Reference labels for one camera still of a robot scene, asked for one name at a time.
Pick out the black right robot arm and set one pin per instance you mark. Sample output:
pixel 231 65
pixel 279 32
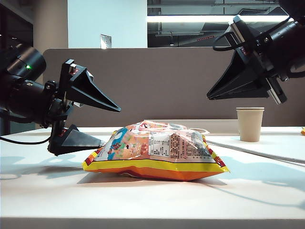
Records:
pixel 293 35

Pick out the beige paper cup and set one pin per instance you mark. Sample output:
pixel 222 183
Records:
pixel 250 124

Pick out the beige pulp food box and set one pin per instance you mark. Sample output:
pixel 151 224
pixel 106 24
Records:
pixel 202 130

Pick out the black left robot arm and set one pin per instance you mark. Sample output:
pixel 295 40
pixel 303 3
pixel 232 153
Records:
pixel 21 95

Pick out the silver metal wall bracket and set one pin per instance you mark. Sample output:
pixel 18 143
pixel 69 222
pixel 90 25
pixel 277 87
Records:
pixel 105 41

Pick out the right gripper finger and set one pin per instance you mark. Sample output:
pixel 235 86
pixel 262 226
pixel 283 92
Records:
pixel 252 90
pixel 243 71

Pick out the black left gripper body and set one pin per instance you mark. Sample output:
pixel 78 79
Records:
pixel 53 107

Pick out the brown desk partition panel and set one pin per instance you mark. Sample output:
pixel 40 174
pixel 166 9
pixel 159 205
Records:
pixel 166 83

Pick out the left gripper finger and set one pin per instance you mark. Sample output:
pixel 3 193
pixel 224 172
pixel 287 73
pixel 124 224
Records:
pixel 81 88
pixel 71 142

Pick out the long ceiling light strip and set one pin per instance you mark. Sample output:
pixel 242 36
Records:
pixel 190 18

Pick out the small yellow object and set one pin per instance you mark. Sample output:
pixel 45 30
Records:
pixel 303 131

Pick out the flat white board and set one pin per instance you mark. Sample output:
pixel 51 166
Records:
pixel 274 148

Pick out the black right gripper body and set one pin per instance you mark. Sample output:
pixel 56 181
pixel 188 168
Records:
pixel 271 55

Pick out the orange yellow chip bag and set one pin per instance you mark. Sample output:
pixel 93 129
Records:
pixel 155 152

